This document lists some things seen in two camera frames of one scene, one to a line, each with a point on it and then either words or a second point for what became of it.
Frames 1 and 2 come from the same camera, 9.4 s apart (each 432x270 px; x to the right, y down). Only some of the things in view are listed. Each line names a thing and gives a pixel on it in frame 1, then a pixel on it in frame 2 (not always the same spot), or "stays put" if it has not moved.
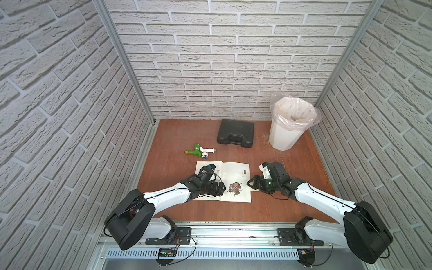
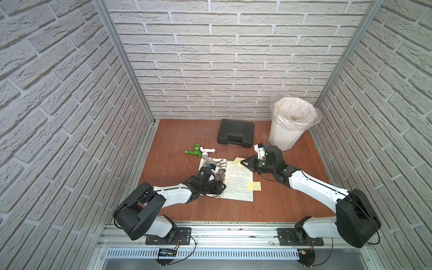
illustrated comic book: x=234 y=176 stays put
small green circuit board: x=167 y=252 stays put
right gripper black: x=257 y=185 → x=252 y=160
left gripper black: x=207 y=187 stays put
